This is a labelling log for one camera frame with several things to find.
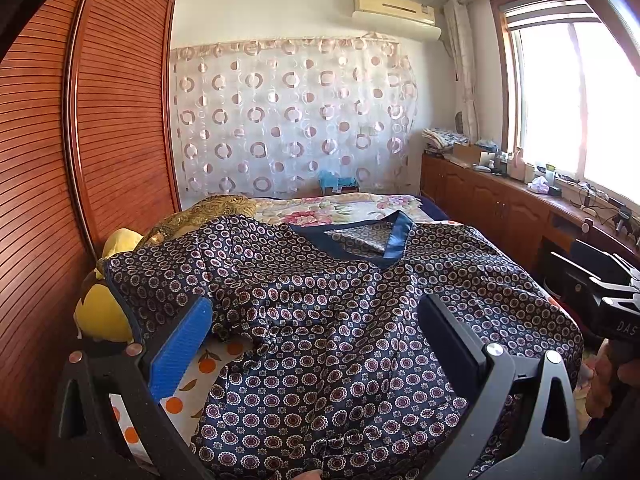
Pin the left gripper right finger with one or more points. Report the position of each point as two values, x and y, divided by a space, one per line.
547 442

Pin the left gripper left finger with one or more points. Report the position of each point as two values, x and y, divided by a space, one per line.
86 440

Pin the navy patterned silk garment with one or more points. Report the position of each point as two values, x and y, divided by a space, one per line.
338 375

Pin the person's right hand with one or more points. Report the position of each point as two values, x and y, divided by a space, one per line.
599 397

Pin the orange print white sheet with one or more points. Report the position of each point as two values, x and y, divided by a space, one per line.
185 406

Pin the wooden sideboard cabinet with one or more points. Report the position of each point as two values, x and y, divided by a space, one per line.
526 226

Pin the yellow plush toy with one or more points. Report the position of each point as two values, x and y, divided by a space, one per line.
97 314

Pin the pink plastic bag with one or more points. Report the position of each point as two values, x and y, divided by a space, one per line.
539 186

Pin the navy blue bed cover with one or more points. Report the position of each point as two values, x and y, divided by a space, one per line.
431 209

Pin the cardboard box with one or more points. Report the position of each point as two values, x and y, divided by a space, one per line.
471 154

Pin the wooden framed window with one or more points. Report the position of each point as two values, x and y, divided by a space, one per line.
572 95

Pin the stack of folded cloths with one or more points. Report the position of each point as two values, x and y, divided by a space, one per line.
438 140

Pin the gold embroidered pillow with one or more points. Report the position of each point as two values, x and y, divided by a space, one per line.
188 220

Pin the blue toy on stool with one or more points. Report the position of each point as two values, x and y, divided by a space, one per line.
331 183

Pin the floral fleece blanket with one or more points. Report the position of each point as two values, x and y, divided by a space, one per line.
337 209

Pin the white side curtain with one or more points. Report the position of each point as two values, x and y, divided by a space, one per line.
462 49

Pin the wooden louvered wardrobe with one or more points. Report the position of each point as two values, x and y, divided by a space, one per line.
85 150

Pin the circle patterned sheer curtain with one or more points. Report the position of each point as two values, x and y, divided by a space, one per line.
263 118

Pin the wall air conditioner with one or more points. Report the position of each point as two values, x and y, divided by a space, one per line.
401 18

